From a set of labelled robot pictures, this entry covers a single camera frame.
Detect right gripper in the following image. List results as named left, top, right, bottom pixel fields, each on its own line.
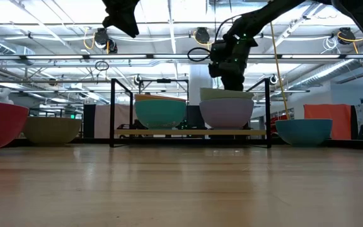
left=221, top=35, right=258, bottom=92

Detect pale green bowl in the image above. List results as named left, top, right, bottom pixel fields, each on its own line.
left=199, top=87, right=255, bottom=102

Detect lilac bowl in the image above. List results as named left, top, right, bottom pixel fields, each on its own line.
left=199, top=98, right=255, bottom=129

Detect orange bowl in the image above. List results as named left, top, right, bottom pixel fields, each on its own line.
left=134, top=93, right=187, bottom=103

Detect turquoise bowl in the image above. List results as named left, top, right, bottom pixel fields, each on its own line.
left=134, top=99, right=188, bottom=129

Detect blue bowl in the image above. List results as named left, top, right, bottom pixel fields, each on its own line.
left=275, top=118, right=333, bottom=147

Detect yellow bowl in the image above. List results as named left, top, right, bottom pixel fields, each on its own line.
left=22, top=116, right=83, bottom=146

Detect white building column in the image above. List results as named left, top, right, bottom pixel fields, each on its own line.
left=188, top=64, right=214, bottom=107

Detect long ceiling light bar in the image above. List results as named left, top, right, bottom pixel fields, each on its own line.
left=0, top=54, right=363, bottom=61

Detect orange fabric panel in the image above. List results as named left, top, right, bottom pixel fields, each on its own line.
left=303, top=103, right=352, bottom=141

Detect pale pink fabric panel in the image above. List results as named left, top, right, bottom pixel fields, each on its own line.
left=95, top=104, right=135, bottom=139

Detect white patterned fabric panel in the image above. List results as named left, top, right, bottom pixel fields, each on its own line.
left=354, top=103, right=363, bottom=131

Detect white robot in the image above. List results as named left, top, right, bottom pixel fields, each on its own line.
left=0, top=87, right=14, bottom=105

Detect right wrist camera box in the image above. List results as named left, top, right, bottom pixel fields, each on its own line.
left=208, top=40, right=231, bottom=79

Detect black ceiling cable reel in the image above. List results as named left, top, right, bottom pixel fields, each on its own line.
left=195, top=26, right=211, bottom=45
left=93, top=27, right=118, bottom=54
left=337, top=27, right=355, bottom=45

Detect yellow hanging cable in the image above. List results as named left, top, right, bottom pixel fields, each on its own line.
left=268, top=21, right=291, bottom=120

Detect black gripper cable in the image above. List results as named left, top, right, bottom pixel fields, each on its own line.
left=187, top=14, right=243, bottom=62

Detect black hanging cable loop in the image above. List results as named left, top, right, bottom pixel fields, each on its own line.
left=95, top=60, right=110, bottom=72

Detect black wire dish rack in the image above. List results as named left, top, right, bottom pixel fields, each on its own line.
left=109, top=78, right=272, bottom=149

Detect black rig frame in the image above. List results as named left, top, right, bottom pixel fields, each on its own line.
left=3, top=137, right=363, bottom=151

